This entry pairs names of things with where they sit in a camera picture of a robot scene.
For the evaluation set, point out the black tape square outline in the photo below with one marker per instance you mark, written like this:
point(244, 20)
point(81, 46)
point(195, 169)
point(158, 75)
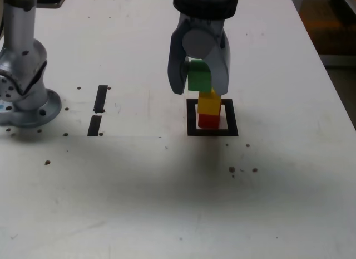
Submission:
point(192, 119)

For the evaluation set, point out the green cube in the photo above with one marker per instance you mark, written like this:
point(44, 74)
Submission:
point(198, 78)

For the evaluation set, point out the red cube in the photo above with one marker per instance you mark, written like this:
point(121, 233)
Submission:
point(208, 121)

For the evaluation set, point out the black tape strip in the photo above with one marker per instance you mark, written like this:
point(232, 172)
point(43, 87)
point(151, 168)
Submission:
point(100, 98)

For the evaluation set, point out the yellow cube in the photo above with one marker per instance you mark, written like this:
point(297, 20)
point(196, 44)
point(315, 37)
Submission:
point(208, 103)

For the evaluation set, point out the black flat phone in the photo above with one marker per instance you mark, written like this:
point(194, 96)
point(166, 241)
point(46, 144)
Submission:
point(51, 2)

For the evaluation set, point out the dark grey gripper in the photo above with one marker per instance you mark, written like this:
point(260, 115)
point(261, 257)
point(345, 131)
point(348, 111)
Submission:
point(203, 23)

